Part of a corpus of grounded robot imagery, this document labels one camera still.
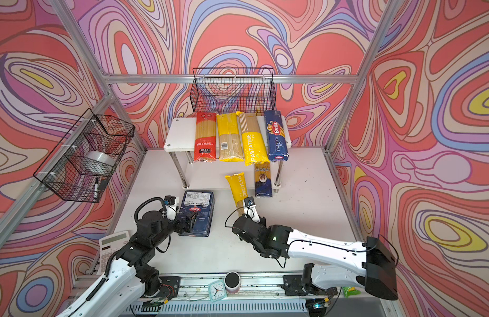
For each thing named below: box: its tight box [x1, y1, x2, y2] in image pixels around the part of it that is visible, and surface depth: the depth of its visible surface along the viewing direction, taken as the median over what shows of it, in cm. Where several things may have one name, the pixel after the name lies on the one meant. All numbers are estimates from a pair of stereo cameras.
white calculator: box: [99, 231, 131, 274], surface depth 84 cm
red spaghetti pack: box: [194, 112, 217, 161], surface depth 76 cm
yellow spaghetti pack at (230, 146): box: [216, 112, 244, 162], surface depth 75 cm
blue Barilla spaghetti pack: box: [264, 110, 289, 162], surface depth 73 cm
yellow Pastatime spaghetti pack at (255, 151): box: [235, 110, 270, 167], surface depth 73 cm
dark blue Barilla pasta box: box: [178, 190, 216, 238], surface depth 90 cm
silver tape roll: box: [84, 150, 116, 167], surface depth 75 cm
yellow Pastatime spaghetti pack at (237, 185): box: [224, 171, 248, 217], surface depth 86 cm
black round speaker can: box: [224, 270, 242, 294], surface depth 72 cm
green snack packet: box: [341, 286, 362, 299], surface depth 73 cm
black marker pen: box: [93, 176, 99, 202], surface depth 73 cm
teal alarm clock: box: [208, 279, 228, 303], surface depth 72 cm
